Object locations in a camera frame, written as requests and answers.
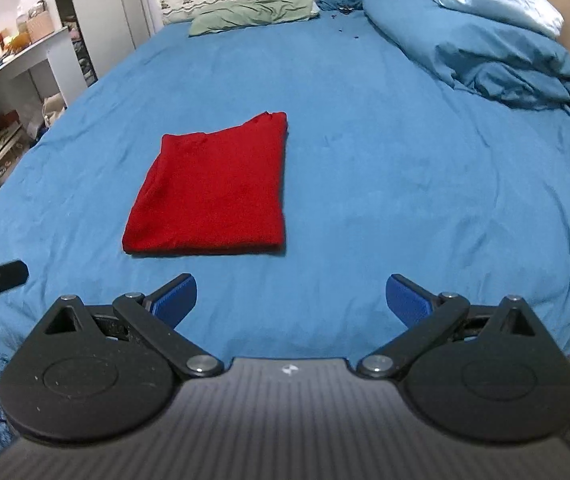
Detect green pillow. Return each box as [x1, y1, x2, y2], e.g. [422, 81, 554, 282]
[189, 0, 320, 37]

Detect white shelf desk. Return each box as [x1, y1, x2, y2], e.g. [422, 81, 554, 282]
[0, 26, 87, 157]

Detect blue duvet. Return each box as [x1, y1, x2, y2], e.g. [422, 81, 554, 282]
[362, 0, 570, 110]

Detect blue bed sheet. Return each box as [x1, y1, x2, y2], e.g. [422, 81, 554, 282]
[0, 13, 570, 360]

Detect red knit sweater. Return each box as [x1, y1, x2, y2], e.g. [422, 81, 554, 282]
[122, 112, 287, 256]

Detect white wardrobe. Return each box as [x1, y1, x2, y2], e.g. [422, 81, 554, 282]
[55, 0, 155, 84]

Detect beige handbag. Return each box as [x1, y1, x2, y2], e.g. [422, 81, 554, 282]
[42, 93, 67, 128]

